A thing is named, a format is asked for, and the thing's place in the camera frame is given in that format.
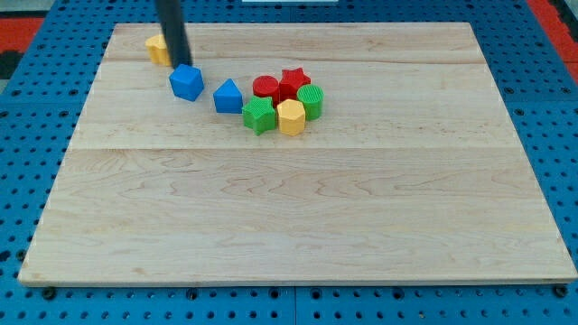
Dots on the blue cube block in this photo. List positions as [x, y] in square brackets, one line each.
[187, 82]

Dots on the yellow hexagon block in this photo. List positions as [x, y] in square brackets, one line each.
[291, 117]

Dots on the green star block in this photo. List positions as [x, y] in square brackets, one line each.
[259, 115]

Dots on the green cylinder block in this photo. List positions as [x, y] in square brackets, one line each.
[312, 98]

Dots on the red cylinder block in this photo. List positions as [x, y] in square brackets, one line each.
[266, 86]

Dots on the red star block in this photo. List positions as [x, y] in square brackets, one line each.
[291, 81]

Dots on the blue triangular prism block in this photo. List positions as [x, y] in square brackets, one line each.
[228, 98]

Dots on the light wooden board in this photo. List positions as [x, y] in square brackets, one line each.
[413, 175]

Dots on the yellow heart block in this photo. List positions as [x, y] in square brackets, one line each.
[158, 51]

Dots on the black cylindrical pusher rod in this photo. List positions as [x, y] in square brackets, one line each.
[174, 32]

